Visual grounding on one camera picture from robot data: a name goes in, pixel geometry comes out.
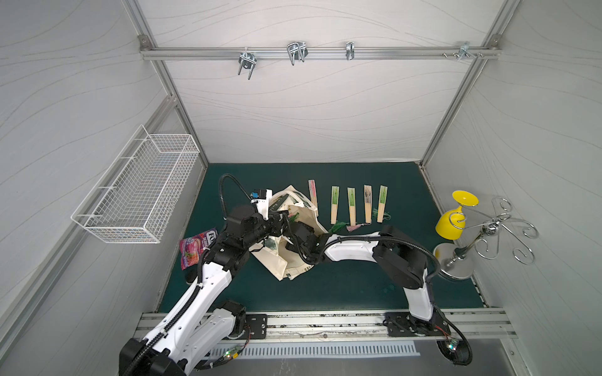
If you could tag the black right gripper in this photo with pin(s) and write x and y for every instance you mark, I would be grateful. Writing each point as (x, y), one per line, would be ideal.
(295, 230)

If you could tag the chrome wire glass rack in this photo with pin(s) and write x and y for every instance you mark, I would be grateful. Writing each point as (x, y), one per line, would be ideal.
(482, 236)

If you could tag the metal double hook middle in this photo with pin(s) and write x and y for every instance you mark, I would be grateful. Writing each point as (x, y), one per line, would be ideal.
(297, 51)

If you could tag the bamboo folding fan pink tassel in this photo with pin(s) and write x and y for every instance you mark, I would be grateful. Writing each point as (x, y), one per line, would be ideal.
(366, 200)

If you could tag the white wire basket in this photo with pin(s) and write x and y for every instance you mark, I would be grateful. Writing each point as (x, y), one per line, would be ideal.
(134, 199)

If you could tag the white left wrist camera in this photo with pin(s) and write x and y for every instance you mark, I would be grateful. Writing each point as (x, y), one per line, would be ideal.
(261, 199)

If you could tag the cream canvas tote bag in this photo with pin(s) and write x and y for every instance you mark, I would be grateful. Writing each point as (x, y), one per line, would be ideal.
(278, 253)

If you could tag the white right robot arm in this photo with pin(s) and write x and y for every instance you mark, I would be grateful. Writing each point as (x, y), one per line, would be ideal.
(408, 264)

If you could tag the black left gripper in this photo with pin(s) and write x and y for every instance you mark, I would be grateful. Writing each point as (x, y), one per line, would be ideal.
(277, 222)

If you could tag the metal hook right end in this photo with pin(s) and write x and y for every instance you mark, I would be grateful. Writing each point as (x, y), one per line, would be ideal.
(464, 53)

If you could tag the aluminium crossbar rail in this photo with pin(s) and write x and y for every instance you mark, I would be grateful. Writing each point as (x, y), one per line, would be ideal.
(490, 52)

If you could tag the metal double hook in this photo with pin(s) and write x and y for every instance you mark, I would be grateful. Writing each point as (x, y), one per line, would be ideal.
(297, 51)
(247, 62)

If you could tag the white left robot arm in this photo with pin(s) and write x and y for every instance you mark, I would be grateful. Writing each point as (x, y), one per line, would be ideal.
(184, 337)

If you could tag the bamboo folding fan green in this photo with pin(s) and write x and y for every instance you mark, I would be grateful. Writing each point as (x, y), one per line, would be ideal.
(379, 212)
(351, 199)

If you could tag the metal double hook left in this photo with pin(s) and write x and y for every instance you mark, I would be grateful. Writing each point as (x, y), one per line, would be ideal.
(247, 62)

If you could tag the yellow plastic wine glass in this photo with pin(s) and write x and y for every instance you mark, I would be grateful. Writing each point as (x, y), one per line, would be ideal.
(451, 225)

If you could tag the pink snack packet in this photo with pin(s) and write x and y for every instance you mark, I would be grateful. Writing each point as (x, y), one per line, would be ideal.
(192, 248)

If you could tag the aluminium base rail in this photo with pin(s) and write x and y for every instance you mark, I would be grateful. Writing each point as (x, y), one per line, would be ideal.
(373, 325)

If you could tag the small metal hook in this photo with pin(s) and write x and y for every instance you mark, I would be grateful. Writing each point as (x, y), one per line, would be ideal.
(350, 51)

